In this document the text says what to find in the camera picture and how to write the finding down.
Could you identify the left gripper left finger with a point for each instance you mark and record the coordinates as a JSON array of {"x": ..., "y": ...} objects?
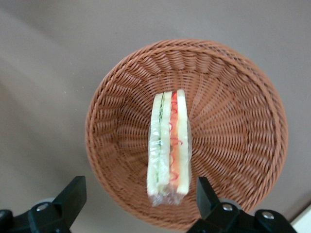
[{"x": 63, "y": 206}]

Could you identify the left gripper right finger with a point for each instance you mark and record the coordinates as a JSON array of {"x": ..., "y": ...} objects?
[{"x": 213, "y": 216}]

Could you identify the triangle sandwich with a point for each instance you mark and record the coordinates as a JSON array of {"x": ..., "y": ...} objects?
[{"x": 167, "y": 145}]

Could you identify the cream rectangular tray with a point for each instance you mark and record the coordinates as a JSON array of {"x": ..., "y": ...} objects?
[{"x": 303, "y": 224}]

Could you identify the brown round wicker basket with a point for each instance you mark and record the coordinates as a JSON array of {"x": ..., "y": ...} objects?
[{"x": 243, "y": 121}]

